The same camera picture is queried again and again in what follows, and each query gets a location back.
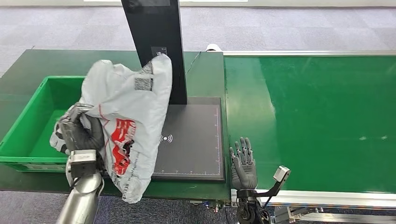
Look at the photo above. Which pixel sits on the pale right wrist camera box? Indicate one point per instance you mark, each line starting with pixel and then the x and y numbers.
pixel 281 173

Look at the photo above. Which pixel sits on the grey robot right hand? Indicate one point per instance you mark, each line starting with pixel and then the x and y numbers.
pixel 245 173

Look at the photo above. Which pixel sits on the black scanner post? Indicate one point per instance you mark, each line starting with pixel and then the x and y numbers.
pixel 157 31

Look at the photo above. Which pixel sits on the green plastic crate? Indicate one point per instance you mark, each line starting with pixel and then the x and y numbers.
pixel 37 130

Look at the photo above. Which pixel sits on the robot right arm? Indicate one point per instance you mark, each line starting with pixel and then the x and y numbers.
pixel 249 210

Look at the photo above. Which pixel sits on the connectors under table edge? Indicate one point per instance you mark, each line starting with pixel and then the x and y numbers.
pixel 210 205

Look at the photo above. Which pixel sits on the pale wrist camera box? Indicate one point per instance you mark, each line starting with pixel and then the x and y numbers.
pixel 281 173
pixel 83 162

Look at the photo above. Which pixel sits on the white poly mailer package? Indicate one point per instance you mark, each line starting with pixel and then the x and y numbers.
pixel 133 102

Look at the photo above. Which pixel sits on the dark green table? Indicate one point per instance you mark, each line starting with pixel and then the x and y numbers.
pixel 31 61

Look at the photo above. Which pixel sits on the aluminium conveyor frame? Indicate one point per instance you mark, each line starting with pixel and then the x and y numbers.
pixel 325 198

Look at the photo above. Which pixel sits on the white crate label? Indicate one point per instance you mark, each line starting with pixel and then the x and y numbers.
pixel 43 167

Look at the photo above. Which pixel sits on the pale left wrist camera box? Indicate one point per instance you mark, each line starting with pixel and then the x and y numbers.
pixel 83 162

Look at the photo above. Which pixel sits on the green conveyor belt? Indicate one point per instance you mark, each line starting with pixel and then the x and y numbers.
pixel 325 117

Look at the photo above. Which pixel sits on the black scanner pad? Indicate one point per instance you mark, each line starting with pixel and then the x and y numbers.
pixel 191 145

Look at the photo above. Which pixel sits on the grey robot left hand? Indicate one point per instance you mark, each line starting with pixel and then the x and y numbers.
pixel 85 133

